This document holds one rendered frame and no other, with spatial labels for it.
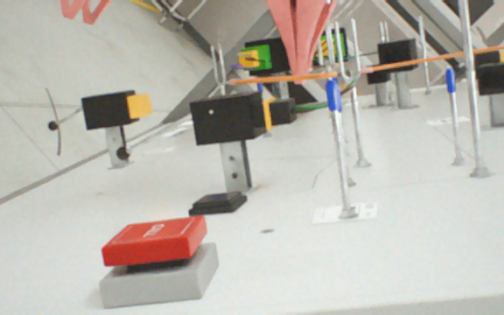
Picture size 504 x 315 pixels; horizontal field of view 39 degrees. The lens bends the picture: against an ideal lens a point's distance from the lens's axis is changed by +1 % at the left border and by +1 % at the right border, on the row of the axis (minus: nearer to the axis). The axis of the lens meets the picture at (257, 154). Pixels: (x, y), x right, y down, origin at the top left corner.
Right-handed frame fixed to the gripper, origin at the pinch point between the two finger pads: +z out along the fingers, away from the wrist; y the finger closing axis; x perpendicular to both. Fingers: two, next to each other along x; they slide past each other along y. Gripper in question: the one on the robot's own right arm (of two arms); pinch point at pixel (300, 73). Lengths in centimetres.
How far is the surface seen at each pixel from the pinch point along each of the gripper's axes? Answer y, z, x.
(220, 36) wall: 269, 17, -744
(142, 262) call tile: 3.0, 8.7, 24.1
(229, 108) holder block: 6.6, 3.4, -1.2
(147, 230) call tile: 3.8, 7.7, 21.7
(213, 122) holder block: 8.1, 4.7, -1.3
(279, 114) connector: 2.2, 3.8, -2.0
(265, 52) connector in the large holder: 22, 1, -65
